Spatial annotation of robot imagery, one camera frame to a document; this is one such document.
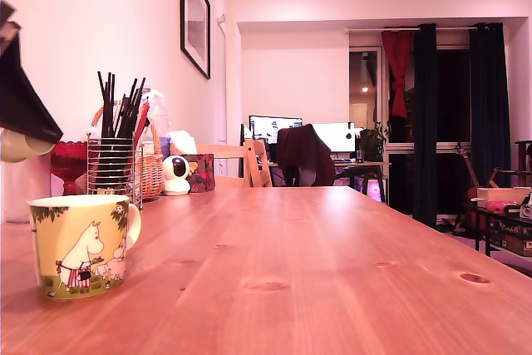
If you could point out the pink case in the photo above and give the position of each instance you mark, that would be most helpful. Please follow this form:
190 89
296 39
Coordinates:
496 206

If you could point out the clear water bottle blue cap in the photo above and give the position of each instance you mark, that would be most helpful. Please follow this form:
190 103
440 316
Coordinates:
21 193

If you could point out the glowing computer case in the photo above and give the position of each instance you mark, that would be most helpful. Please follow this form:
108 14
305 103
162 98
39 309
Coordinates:
376 192

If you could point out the computer monitor showing windows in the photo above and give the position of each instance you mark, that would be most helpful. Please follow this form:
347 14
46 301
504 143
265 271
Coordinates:
268 126

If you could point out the small black round webcam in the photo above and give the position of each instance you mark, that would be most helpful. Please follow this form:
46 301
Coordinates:
349 135

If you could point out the white framed glass door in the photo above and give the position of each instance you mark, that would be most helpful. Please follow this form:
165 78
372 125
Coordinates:
365 76

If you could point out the red curtain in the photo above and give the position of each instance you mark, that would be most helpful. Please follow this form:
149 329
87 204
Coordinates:
397 55

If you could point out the brown printed box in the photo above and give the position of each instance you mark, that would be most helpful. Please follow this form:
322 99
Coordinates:
517 243

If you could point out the small white round camera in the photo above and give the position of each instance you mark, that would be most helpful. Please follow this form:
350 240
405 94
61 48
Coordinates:
169 183

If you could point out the dark curtain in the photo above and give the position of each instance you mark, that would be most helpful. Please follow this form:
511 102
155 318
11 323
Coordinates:
490 101
426 122

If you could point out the computer monitor showing white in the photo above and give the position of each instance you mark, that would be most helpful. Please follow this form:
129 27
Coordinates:
334 136

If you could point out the floral tissue box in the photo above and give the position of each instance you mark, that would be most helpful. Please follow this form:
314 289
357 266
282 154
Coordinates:
204 174

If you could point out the black framed wall picture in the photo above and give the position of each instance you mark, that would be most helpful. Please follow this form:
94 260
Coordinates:
197 18

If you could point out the dark shoe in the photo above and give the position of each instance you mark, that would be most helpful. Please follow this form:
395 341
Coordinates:
453 228

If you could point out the white wall pipe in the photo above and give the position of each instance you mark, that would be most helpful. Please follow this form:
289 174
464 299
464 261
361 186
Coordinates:
222 80

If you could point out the backlit keyboard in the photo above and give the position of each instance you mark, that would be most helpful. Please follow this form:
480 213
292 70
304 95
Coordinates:
345 160

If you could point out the red utensil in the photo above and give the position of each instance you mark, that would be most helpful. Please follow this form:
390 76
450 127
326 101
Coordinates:
143 116

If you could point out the white tissue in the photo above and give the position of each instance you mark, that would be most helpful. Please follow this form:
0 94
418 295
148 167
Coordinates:
183 143

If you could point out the red glass footed bowl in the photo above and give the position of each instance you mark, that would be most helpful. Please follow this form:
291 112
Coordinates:
70 159

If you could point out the black side table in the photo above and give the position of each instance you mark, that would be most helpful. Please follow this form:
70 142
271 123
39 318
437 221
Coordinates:
488 238

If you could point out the green potted plant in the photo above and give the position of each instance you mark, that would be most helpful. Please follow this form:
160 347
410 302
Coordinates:
372 143

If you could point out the white instant camera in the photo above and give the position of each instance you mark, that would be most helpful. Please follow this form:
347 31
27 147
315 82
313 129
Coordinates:
528 210

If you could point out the clear plastic bottle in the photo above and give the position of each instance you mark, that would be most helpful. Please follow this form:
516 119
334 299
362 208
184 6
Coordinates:
162 120

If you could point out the pale coffee capsule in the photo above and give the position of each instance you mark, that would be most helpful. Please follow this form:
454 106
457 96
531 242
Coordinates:
16 149

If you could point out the pale wooden chair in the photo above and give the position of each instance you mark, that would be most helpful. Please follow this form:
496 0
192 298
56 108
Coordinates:
259 164

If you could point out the pale wooden box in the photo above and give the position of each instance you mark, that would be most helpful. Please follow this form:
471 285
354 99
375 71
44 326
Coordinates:
500 195

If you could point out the white curtain rod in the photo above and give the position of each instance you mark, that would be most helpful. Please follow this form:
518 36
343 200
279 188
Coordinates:
367 29

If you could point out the grey office chair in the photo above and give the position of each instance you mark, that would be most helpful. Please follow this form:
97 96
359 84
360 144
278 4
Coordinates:
308 176

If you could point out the yellow cartoon print mug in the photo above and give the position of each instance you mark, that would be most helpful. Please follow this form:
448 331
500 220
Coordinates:
65 247

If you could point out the wooden computer desk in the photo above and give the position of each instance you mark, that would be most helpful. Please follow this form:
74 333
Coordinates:
367 163

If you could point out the wooden shelf unit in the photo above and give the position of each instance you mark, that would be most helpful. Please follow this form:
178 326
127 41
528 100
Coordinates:
525 147

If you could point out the black chopstick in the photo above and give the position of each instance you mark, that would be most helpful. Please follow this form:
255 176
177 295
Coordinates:
133 89
113 105
108 105
141 89
101 105

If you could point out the wooden guitar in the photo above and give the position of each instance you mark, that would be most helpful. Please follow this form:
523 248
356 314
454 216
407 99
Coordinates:
471 170

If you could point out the dark red jacket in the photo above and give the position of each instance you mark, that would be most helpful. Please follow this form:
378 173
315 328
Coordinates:
305 147

